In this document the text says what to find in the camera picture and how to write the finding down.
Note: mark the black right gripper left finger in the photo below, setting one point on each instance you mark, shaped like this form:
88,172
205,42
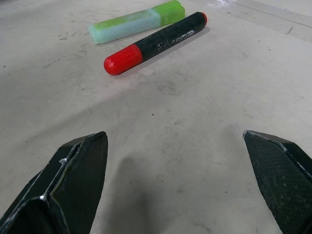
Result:
73,185

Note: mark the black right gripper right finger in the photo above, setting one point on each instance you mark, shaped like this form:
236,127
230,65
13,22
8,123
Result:
282,185

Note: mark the green highlighter pen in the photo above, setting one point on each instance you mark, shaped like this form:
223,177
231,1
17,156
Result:
126,26

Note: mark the black marker with red cap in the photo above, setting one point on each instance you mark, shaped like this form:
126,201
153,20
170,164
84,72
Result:
165,36

